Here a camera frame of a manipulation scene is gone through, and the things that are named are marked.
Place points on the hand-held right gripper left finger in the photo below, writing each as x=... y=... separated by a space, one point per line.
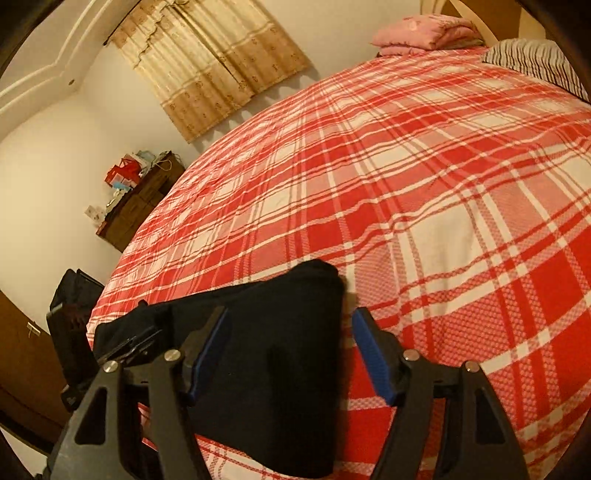
x=210 y=355

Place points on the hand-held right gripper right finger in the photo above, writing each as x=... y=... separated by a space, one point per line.
x=374 y=360

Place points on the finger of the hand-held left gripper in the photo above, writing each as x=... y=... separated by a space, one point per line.
x=134 y=346

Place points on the black pants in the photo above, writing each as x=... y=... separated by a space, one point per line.
x=286 y=369

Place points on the black suitcase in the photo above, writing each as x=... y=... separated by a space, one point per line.
x=74 y=323

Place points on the brown wooden door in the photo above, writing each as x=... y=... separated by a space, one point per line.
x=27 y=369

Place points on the brown wooden desk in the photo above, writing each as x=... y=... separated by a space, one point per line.
x=138 y=207

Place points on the red gift bags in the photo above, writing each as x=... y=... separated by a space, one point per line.
x=122 y=173

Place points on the red plaid bed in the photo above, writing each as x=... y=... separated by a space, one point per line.
x=438 y=184

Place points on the beige window curtain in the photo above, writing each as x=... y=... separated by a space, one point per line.
x=207 y=69

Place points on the pink folded blanket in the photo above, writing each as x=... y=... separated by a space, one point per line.
x=420 y=32

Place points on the striped pillow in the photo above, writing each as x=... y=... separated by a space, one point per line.
x=540 y=60

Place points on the cream wooden headboard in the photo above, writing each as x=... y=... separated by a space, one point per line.
x=431 y=5

